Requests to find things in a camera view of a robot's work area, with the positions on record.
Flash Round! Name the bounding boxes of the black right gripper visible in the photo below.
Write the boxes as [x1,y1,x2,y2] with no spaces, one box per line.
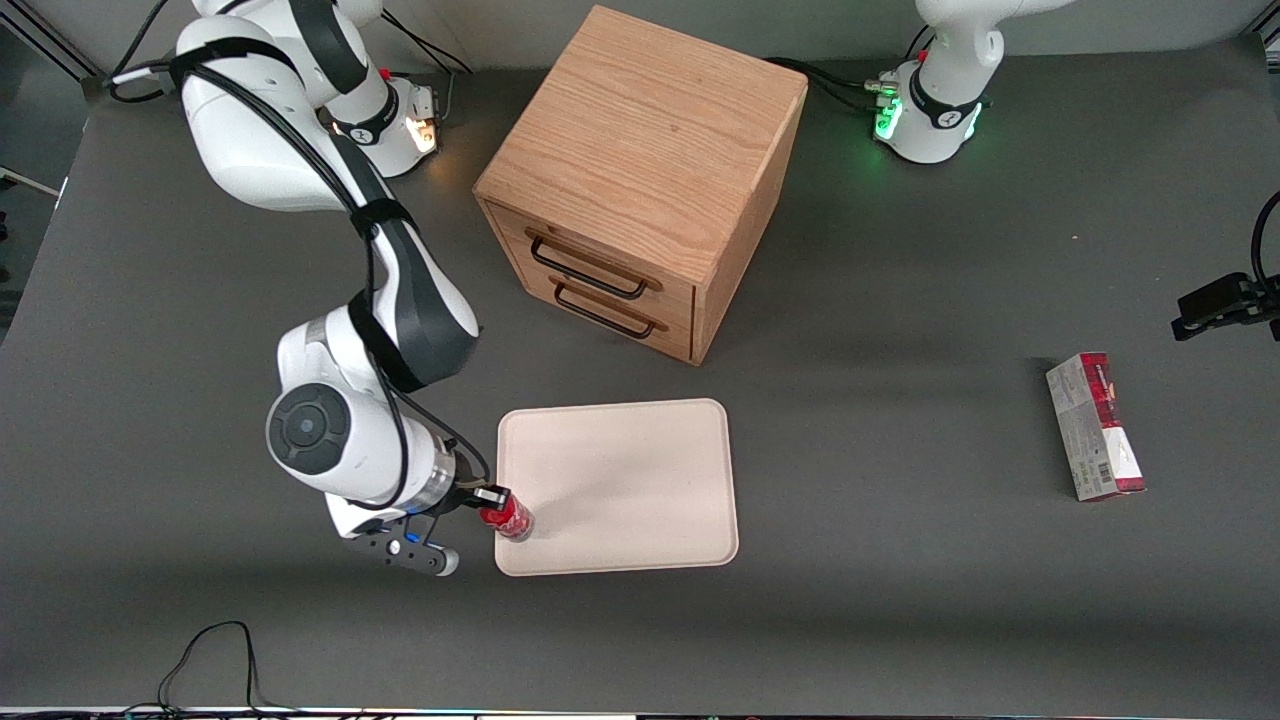
[438,478,514,523]

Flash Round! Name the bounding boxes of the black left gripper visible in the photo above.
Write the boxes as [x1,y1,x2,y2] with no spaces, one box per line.
[1171,272,1280,343]

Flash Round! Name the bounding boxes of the red soda can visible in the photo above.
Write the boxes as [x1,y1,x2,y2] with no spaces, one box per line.
[478,490,537,544]

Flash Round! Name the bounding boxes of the beige rectangular tray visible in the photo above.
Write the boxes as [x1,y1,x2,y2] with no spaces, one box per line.
[494,398,741,578]

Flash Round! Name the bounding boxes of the red tartan cardboard box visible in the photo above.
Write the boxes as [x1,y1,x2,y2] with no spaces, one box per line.
[1045,351,1148,503]

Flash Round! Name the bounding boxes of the wooden drawer front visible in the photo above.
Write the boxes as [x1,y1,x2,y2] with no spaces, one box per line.
[488,200,698,321]
[518,258,697,363]

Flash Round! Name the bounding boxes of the wooden two-drawer cabinet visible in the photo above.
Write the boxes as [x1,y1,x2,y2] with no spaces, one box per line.
[472,4,809,367]

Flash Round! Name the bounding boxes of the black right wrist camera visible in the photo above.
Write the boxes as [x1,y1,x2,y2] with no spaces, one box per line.
[344,510,462,579]

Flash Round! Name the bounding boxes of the black curved gripper cable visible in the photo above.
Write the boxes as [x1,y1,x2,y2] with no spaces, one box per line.
[1251,189,1280,292]

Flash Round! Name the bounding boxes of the black metal drawer handle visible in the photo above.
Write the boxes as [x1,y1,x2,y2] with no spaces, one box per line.
[526,231,653,301]
[551,282,663,340]

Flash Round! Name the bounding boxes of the thin black looped cable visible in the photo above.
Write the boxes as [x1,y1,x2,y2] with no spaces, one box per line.
[155,620,267,714]

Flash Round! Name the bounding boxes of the black cable strapped along arm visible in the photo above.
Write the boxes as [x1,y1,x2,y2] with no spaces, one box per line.
[108,55,493,511]

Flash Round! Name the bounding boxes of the black cables at green-lit base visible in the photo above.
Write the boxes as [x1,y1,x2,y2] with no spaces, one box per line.
[764,56,893,114]

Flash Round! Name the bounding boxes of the black cables at white-lit base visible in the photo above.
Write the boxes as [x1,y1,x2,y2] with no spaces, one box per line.
[383,8,477,77]

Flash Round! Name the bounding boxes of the black aluminium frame bar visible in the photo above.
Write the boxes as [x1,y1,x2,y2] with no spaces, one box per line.
[0,8,103,83]

